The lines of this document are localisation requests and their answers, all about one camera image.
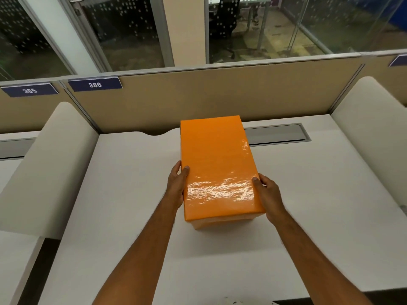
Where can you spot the person's right hand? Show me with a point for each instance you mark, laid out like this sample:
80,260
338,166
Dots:
270,196

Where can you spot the person's left hand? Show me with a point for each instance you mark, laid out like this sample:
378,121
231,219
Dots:
175,187

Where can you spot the orange box lid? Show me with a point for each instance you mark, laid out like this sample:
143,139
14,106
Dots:
216,161

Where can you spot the orange cardboard box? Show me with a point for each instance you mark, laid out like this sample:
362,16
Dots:
222,222

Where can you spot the person's left forearm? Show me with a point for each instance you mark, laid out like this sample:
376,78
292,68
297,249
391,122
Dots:
143,260

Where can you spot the person's right forearm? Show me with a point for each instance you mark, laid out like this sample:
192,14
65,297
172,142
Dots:
314,260

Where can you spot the white desk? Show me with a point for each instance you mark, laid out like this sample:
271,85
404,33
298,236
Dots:
12,257
120,193

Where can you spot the beige partition panel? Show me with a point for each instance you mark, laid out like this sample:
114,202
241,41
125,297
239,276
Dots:
378,73
206,92
31,114

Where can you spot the white curved divider panel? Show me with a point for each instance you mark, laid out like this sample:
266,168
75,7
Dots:
47,168
372,123

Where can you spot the dark blue number label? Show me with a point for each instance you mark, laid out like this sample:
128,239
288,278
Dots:
29,90
400,60
95,84

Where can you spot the black office chair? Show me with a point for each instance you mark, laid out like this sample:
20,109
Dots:
224,19

